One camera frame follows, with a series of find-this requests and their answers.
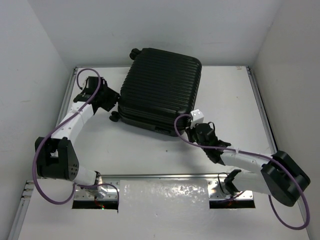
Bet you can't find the black hard-shell suitcase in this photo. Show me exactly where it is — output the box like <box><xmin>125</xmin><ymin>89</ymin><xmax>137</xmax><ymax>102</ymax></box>
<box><xmin>109</xmin><ymin>48</ymin><xmax>202</xmax><ymax>137</ymax></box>

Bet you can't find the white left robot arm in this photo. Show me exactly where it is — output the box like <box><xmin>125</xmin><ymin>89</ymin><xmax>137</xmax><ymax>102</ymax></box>
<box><xmin>35</xmin><ymin>76</ymin><xmax>120</xmax><ymax>188</ymax></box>

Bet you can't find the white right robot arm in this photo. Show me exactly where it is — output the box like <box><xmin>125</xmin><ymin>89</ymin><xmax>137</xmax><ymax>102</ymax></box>
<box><xmin>185</xmin><ymin>122</ymin><xmax>311</xmax><ymax>207</ymax></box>

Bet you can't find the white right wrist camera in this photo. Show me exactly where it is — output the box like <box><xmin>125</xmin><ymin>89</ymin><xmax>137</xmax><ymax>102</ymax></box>
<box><xmin>190</xmin><ymin>109</ymin><xmax>205</xmax><ymax>129</ymax></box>

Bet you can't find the metal mounting rail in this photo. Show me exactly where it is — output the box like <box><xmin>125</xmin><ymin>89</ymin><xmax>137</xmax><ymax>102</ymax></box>
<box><xmin>23</xmin><ymin>172</ymin><xmax>276</xmax><ymax>201</ymax></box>

